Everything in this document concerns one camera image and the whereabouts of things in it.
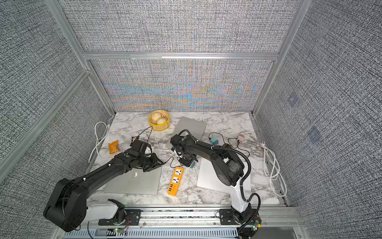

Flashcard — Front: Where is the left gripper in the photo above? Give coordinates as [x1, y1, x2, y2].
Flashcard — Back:
[138, 152, 165, 172]

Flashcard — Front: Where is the teal charger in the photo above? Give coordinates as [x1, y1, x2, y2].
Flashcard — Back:
[189, 160, 197, 168]
[210, 137, 219, 145]

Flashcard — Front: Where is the pink charger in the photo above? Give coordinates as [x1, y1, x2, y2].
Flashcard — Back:
[237, 134, 245, 142]

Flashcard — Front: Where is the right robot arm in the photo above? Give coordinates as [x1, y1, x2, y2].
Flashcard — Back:
[170, 129, 261, 226]

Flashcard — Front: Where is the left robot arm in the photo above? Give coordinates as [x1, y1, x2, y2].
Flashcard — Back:
[43, 139, 164, 232]

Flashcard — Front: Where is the grey laptop at back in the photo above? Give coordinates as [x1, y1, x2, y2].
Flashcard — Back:
[166, 117, 207, 149]

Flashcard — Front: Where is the grey laptop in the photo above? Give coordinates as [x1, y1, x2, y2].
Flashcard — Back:
[166, 117, 207, 149]
[104, 166, 162, 195]

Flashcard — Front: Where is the grey laptop front left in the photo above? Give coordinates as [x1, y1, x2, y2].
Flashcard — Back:
[104, 166, 162, 195]

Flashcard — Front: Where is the silver Apple laptop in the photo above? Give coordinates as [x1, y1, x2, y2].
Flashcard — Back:
[197, 158, 233, 193]

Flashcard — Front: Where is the orange power strip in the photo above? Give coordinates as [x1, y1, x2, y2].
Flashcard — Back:
[167, 167, 184, 196]

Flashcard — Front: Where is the steamed bun right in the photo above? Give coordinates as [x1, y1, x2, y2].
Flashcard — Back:
[156, 117, 167, 125]

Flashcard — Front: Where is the steamed bun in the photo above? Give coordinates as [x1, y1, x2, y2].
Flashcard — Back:
[156, 117, 167, 125]
[151, 112, 162, 124]

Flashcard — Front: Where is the bamboo steamer with yellow bands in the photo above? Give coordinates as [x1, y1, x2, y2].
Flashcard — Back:
[148, 110, 171, 131]

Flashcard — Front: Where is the steamed bun left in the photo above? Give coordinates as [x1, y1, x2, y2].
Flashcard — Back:
[151, 112, 162, 124]

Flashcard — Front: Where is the orange snack packet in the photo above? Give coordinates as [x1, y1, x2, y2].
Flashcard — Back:
[108, 140, 119, 154]

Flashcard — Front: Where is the black cable to back laptop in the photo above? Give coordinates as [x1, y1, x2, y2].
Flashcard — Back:
[208, 132, 230, 144]

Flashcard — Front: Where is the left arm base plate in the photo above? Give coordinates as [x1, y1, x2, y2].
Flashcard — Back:
[98, 209, 141, 226]

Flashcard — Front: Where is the white cord of orange strip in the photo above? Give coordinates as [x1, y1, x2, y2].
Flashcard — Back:
[88, 121, 180, 163]

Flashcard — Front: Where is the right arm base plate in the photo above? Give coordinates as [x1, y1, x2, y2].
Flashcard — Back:
[218, 209, 239, 226]

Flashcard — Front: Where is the white cord of purple strip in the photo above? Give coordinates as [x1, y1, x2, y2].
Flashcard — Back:
[247, 141, 287, 198]

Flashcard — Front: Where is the aluminium front rail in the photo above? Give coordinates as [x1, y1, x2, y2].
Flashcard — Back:
[50, 205, 310, 239]

